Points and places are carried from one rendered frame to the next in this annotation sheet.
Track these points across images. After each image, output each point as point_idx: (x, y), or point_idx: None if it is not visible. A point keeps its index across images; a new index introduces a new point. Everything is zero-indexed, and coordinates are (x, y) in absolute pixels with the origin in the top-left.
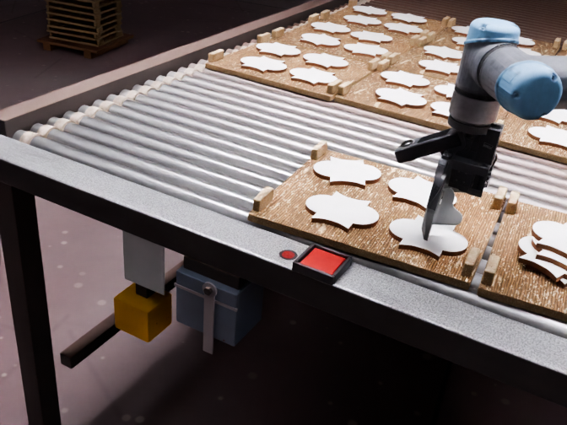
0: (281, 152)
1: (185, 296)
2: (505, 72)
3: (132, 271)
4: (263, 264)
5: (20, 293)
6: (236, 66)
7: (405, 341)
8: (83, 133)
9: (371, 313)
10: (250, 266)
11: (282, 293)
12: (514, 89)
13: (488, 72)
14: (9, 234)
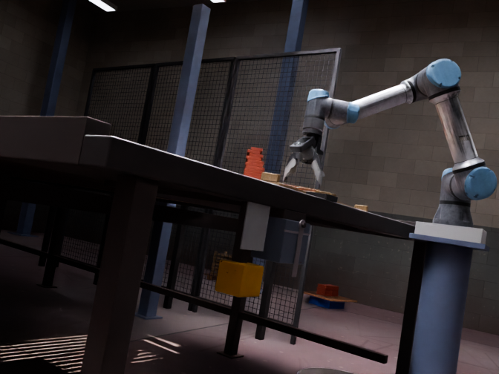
0: None
1: (288, 237)
2: (350, 105)
3: (247, 239)
4: (316, 199)
5: (126, 329)
6: None
7: (351, 222)
8: None
9: (344, 212)
10: (311, 203)
11: (320, 217)
12: (358, 110)
13: (339, 106)
14: (137, 247)
